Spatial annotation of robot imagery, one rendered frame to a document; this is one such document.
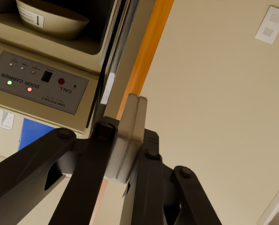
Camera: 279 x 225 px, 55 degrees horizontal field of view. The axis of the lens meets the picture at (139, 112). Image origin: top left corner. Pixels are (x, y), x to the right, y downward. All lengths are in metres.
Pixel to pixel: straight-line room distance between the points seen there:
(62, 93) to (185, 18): 0.59
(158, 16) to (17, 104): 0.32
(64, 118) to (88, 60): 0.15
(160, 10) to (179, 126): 0.70
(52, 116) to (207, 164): 0.83
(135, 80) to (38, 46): 0.25
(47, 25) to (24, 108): 0.20
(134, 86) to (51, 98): 0.18
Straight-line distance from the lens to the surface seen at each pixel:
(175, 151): 1.19
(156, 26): 0.51
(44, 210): 0.87
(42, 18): 0.67
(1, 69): 0.64
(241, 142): 1.22
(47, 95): 0.59
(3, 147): 0.80
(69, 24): 0.67
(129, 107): 0.18
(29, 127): 0.60
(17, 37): 0.68
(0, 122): 0.67
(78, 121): 0.57
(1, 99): 0.61
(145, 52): 0.52
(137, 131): 0.15
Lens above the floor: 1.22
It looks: 22 degrees up
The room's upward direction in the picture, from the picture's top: 160 degrees counter-clockwise
